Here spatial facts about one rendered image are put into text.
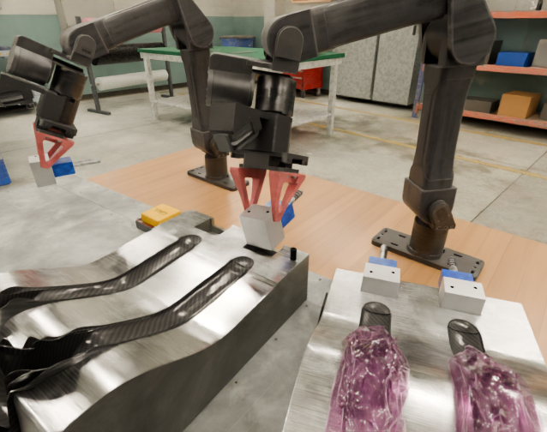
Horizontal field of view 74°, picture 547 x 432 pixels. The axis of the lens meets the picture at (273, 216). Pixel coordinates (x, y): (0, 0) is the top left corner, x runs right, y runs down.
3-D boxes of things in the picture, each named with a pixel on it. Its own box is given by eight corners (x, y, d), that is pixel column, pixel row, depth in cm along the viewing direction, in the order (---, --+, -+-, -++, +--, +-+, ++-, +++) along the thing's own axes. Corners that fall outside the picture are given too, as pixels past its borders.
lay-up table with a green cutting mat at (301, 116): (209, 107, 578) (203, 35, 529) (338, 134, 438) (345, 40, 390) (146, 119, 503) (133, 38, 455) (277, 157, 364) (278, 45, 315)
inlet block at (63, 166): (100, 167, 85) (94, 145, 82) (105, 174, 81) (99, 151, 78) (36, 180, 79) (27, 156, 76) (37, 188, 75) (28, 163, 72)
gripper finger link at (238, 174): (260, 222, 51) (267, 155, 50) (224, 214, 55) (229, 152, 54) (287, 220, 56) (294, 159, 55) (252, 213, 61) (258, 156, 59)
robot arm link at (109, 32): (62, 32, 65) (199, -18, 78) (51, 31, 71) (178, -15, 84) (98, 97, 73) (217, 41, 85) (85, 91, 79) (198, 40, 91)
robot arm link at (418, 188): (417, 225, 64) (451, 15, 48) (399, 208, 70) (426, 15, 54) (449, 222, 64) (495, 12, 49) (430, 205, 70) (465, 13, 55)
